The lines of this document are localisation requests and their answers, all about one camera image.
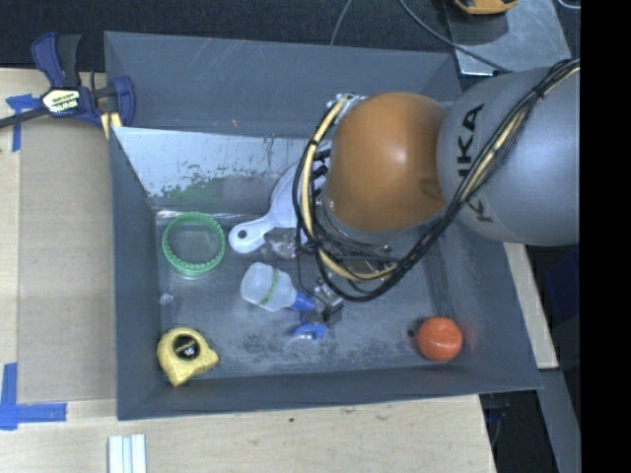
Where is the white plastic scoop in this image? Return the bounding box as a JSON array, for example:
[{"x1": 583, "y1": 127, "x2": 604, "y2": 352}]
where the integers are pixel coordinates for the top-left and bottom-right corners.
[{"x1": 228, "y1": 162, "x2": 303, "y2": 255}]

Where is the orange ball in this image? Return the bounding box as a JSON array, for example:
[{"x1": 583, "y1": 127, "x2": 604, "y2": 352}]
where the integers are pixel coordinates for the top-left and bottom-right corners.
[{"x1": 415, "y1": 315, "x2": 464, "y2": 363}]

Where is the clear grey rough lump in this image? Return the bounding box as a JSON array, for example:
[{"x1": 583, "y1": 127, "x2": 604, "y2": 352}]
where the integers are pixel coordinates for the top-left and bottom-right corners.
[{"x1": 263, "y1": 229, "x2": 299, "y2": 261}]

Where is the clear spray bottle blue nozzle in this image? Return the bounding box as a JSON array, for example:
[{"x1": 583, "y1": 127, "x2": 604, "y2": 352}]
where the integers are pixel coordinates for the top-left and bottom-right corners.
[{"x1": 240, "y1": 261, "x2": 329, "y2": 343}]

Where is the brown flat board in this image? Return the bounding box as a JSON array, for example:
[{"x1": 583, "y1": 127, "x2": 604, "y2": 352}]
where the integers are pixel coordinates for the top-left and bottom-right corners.
[{"x1": 17, "y1": 111, "x2": 119, "y2": 406}]

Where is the green plastic ring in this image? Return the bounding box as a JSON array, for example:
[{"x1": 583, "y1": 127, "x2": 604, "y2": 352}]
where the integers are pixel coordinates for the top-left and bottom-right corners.
[{"x1": 161, "y1": 212, "x2": 227, "y2": 278}]

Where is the grey metal bin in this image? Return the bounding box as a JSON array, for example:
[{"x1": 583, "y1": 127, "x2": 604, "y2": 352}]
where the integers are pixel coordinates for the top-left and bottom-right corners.
[{"x1": 103, "y1": 31, "x2": 544, "y2": 422}]

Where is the yellow tape measure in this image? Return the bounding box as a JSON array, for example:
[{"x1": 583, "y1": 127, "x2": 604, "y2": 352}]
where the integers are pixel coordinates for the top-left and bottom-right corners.
[{"x1": 156, "y1": 326, "x2": 221, "y2": 388}]

